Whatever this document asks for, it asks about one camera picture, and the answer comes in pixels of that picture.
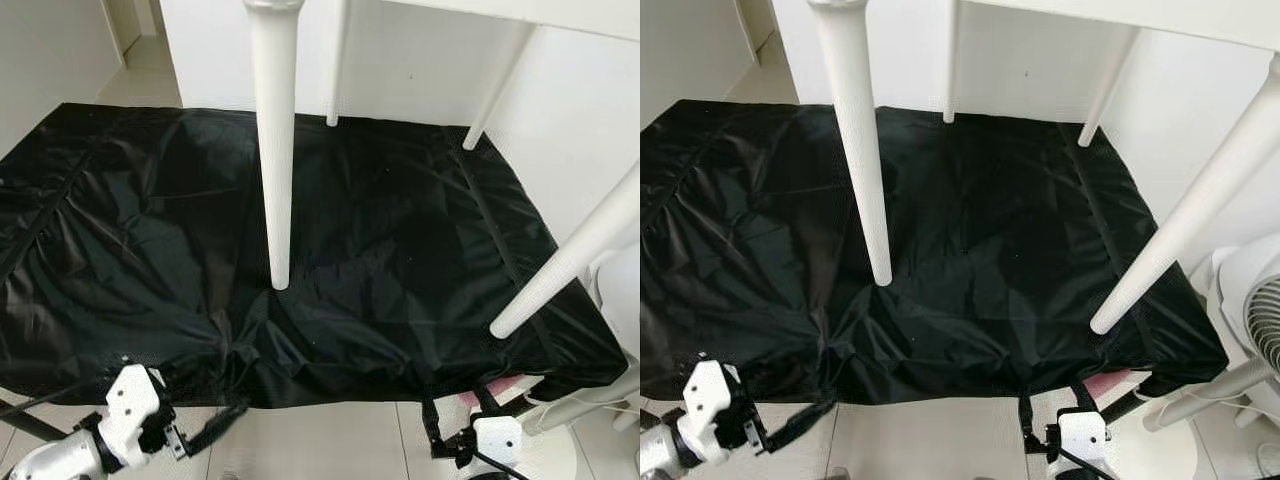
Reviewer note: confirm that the pink foam pad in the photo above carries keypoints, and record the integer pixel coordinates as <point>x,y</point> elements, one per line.
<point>1115,383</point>
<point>500,392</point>

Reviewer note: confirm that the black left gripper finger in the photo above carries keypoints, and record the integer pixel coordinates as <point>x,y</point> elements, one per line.
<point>800,423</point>
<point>215,428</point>

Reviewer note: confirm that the black cloth table cover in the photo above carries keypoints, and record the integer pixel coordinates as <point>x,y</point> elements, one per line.
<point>760,250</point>
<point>150,250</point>

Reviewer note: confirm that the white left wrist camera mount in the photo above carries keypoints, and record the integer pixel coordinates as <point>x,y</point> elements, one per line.
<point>708,405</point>
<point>132,410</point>

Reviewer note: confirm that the white floor fan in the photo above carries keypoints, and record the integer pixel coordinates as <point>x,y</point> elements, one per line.
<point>610,300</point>
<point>1250,300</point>

